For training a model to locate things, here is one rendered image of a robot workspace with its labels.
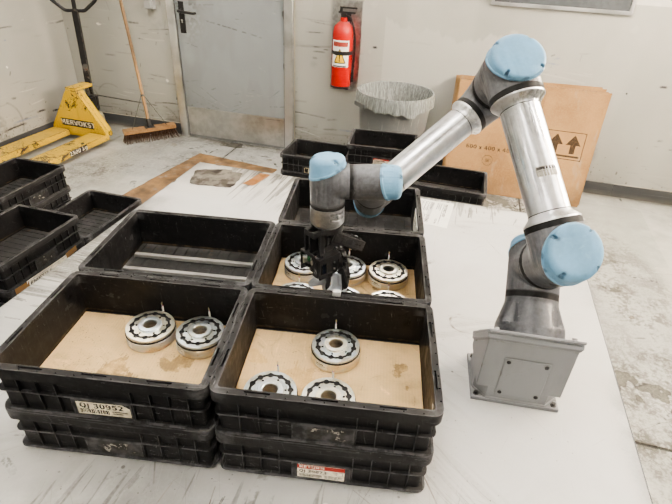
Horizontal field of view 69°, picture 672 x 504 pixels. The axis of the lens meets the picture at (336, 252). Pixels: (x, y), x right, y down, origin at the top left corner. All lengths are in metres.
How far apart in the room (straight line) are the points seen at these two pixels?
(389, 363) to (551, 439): 0.39
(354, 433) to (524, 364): 0.43
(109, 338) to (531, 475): 0.92
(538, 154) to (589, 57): 2.98
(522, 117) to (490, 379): 0.57
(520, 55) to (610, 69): 2.96
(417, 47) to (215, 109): 1.82
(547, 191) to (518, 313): 0.27
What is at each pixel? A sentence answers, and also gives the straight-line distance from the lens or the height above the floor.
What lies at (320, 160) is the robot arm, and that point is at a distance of 1.00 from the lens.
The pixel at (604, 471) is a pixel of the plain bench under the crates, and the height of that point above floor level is 0.70.
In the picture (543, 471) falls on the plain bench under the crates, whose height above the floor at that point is 0.70.
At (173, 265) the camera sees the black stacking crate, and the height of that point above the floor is 0.83.
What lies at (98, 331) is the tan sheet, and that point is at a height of 0.83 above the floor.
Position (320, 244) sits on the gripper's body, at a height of 1.02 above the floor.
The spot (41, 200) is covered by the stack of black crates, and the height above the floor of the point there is 0.49.
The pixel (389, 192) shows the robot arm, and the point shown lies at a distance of 1.02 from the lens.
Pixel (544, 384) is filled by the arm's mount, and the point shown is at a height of 0.78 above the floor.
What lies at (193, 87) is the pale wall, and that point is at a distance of 4.66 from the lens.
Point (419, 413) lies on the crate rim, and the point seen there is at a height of 0.93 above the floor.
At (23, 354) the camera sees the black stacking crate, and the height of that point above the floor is 0.89.
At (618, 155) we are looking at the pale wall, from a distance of 4.29.
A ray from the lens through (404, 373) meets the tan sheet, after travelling 1.05.
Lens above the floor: 1.58
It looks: 32 degrees down
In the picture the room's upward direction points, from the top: 3 degrees clockwise
